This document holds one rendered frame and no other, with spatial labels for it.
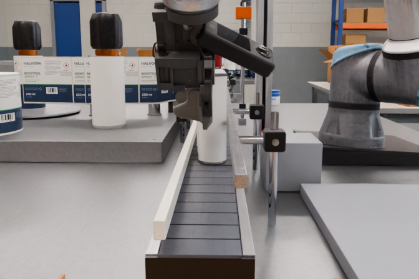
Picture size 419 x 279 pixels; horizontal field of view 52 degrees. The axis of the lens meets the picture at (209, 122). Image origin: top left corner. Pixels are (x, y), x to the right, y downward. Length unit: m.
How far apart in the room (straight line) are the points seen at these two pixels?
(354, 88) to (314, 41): 7.88
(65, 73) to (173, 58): 0.86
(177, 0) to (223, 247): 0.30
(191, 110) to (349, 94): 0.47
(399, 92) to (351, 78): 0.11
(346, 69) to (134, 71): 0.65
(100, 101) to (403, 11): 0.73
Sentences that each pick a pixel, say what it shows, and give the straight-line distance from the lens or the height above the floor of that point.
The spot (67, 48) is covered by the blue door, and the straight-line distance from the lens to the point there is 9.28.
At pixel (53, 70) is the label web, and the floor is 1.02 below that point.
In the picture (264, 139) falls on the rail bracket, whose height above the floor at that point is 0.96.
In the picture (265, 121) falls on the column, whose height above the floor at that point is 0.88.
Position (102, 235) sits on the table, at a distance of 0.63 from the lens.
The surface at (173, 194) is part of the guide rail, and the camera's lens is 0.51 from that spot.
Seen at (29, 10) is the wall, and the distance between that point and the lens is 9.64.
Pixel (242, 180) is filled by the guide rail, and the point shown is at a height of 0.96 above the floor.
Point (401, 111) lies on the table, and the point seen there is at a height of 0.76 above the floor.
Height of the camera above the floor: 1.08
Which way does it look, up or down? 9 degrees down
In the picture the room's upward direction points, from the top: straight up
